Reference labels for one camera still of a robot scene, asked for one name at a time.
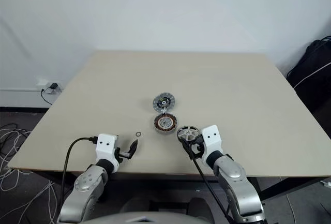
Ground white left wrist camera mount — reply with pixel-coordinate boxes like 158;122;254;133
95;133;120;169

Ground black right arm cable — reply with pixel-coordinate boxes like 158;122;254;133
192;156;235;223

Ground copper wound motor stator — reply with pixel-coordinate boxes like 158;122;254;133
154;114;177;133

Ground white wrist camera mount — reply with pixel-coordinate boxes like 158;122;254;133
95;133;120;169
201;125;222;163

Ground dark rounded shape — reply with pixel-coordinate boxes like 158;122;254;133
187;197;218;213

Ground black bag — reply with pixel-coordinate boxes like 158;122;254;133
286;36;331;142

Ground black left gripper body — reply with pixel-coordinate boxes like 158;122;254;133
115;146;131;163

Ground black power cord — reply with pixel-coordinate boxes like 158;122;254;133
40;86;53;105

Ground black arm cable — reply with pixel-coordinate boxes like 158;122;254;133
192;156;235;223
61;137;98;204

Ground white wall cable trunking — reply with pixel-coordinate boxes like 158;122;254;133
0;88;42;92

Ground black table frame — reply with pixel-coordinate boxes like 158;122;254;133
33;171;331;203

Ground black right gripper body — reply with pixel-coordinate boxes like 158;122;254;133
190;136;207;160

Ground white wall power strip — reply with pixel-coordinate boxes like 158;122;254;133
36;78;64;94

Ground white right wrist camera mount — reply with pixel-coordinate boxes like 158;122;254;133
201;125;222;163

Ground gray robot torso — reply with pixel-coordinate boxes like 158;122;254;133
84;203;233;224

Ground silver spoked rotor cap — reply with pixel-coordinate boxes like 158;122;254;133
177;125;201;142

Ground grey round patterned disc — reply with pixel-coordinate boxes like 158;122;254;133
152;92;176;113

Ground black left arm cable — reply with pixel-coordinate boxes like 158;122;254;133
61;137;98;204

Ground white floor cables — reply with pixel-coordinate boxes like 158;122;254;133
0;128;63;224

